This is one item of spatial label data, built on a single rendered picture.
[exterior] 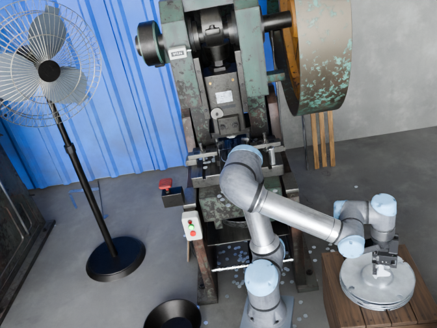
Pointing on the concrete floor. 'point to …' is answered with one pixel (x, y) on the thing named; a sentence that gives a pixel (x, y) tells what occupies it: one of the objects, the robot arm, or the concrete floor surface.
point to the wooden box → (379, 319)
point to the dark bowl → (174, 315)
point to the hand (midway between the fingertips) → (374, 274)
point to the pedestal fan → (21, 80)
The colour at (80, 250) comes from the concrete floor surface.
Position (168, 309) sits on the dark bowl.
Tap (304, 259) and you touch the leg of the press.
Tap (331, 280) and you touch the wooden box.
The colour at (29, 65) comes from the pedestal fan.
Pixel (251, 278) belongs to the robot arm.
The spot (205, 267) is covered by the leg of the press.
